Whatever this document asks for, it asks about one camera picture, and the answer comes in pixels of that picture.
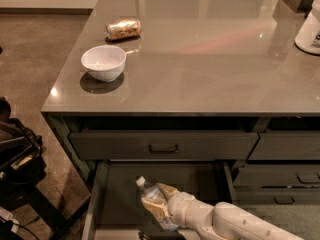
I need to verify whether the open grey middle drawer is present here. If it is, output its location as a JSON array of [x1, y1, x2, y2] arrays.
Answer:
[[81, 160, 237, 240]]

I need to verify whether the grey bottom right drawer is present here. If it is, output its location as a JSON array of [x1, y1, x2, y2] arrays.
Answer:
[[233, 188, 320, 205]]

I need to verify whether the gold patterned can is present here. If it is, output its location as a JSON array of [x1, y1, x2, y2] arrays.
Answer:
[[106, 18, 141, 41]]

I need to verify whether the white container with label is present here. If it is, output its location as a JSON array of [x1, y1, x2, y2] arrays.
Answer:
[[294, 0, 320, 55]]

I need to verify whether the white bowl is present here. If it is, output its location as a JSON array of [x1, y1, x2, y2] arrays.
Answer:
[[81, 45, 127, 82]]

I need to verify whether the grey top left drawer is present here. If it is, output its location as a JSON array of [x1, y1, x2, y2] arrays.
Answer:
[[69, 130, 258, 160]]

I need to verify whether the white cable plug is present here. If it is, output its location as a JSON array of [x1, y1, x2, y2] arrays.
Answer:
[[0, 206, 18, 240]]

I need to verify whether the grey middle right drawer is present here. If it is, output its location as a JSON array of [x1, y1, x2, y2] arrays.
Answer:
[[233, 164, 320, 188]]

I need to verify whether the black equipment cart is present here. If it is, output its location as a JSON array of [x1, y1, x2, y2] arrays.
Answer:
[[0, 97, 45, 206]]

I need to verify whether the blue label plastic bottle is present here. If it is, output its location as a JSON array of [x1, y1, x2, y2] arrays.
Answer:
[[136, 176, 178, 231]]

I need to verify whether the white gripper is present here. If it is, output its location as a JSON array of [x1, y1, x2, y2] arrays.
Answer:
[[141, 183, 195, 228]]

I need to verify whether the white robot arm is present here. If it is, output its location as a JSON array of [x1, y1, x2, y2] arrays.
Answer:
[[140, 183, 303, 240]]

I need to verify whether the grey top right drawer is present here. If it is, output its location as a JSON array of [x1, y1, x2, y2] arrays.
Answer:
[[249, 132, 320, 161]]

